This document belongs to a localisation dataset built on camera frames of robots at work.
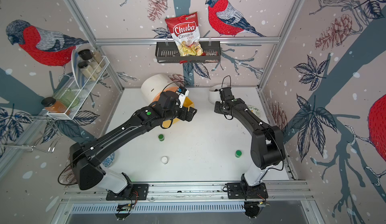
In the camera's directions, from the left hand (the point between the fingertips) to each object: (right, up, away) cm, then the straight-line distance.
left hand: (192, 105), depth 74 cm
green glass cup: (-59, +4, -6) cm, 59 cm away
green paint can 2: (+26, -28, +10) cm, 39 cm away
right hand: (+15, -2, +19) cm, 24 cm away
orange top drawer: (-20, +4, +10) cm, 23 cm away
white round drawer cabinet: (-26, +12, +20) cm, 35 cm away
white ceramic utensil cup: (+14, +6, +30) cm, 33 cm away
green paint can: (-20, -21, +16) cm, 33 cm away
